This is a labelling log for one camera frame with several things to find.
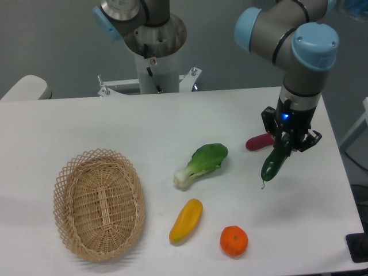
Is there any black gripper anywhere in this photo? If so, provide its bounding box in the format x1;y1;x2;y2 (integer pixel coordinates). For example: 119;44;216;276
261;98;322;152

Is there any dark green cucumber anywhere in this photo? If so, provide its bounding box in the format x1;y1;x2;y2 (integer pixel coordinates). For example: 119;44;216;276
260;133;293;190

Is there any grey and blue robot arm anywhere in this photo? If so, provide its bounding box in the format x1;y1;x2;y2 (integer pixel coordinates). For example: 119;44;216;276
93;1;339;152

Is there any purple sweet potato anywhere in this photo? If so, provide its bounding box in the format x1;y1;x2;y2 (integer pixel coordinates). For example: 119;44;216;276
245;133;274;151

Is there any green bok choy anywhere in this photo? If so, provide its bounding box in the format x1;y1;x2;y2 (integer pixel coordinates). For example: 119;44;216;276
173;143;228;190

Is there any orange tangerine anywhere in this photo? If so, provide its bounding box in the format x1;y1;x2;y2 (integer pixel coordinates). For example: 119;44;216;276
220;225;248;257

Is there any black device at edge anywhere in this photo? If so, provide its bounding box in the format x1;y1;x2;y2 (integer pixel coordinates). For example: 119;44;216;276
346;232;367;263

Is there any woven wicker basket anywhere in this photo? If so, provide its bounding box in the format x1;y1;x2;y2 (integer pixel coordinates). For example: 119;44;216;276
53;148;145;262

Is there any white chair armrest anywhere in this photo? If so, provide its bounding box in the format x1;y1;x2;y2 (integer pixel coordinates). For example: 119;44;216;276
1;75;52;102

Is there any white metal base frame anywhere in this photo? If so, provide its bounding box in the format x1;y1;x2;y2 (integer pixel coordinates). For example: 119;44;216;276
97;67;202;97

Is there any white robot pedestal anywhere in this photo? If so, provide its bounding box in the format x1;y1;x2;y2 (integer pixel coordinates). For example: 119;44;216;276
124;14;187;79

